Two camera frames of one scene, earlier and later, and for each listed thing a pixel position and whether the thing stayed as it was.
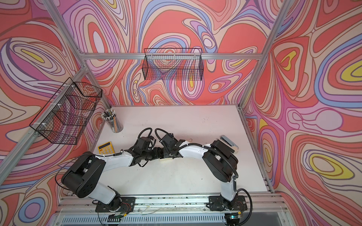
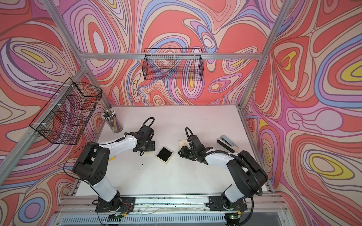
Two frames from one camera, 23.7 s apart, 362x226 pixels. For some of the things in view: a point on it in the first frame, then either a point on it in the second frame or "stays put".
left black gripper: [157, 154] to [152, 147]
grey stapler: [225, 139] stays put
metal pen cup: [109, 116] stays put
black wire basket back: [175, 64] stays put
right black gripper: [165, 154] to [184, 153]
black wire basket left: [63, 119] stays put
